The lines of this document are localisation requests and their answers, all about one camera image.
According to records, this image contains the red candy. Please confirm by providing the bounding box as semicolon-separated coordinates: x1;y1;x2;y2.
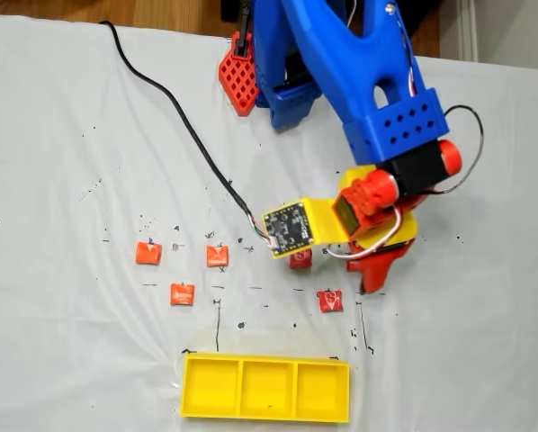
289;250;314;271
318;289;344;314

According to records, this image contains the orange candy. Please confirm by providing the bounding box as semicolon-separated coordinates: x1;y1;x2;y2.
169;282;196;307
205;244;230;268
134;241;163;266

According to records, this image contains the yellow three-compartment box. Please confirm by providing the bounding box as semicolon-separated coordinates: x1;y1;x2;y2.
178;352;352;425

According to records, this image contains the black table clamp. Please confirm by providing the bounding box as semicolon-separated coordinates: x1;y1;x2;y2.
232;0;254;59

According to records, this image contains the white table cover sheet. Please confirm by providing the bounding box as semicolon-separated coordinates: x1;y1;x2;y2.
0;11;538;432

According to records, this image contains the thin three-wire servo cable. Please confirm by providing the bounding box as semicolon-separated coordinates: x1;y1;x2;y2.
322;204;405;261
439;104;485;194

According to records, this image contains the camera board on yellow mount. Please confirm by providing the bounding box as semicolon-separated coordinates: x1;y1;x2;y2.
262;196;345;262

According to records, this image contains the red perforated base plate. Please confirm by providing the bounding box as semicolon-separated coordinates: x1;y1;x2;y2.
218;31;261;118

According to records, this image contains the thick black camera cable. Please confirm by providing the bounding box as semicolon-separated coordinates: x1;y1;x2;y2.
98;20;274;247

